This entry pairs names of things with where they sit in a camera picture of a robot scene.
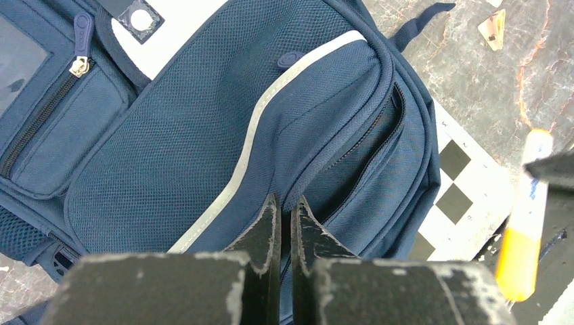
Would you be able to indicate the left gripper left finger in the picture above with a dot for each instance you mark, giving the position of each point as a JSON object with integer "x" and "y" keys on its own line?
{"x": 238, "y": 285}

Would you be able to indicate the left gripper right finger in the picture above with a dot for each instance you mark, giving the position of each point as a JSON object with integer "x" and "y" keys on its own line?
{"x": 331, "y": 285}

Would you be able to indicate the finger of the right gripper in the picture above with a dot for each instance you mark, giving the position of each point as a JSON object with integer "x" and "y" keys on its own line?
{"x": 556, "y": 170}

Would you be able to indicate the yellow white marker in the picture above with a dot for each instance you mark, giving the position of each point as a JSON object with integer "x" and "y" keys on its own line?
{"x": 516, "y": 271}

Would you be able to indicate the orange triangular card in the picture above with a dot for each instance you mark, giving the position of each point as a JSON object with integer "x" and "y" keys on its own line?
{"x": 492, "y": 30}

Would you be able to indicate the navy blue backpack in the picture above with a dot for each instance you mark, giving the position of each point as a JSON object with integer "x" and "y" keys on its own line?
{"x": 300, "y": 99}

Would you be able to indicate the black and white chessboard mat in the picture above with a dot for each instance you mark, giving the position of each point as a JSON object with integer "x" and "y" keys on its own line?
{"x": 474, "y": 198}

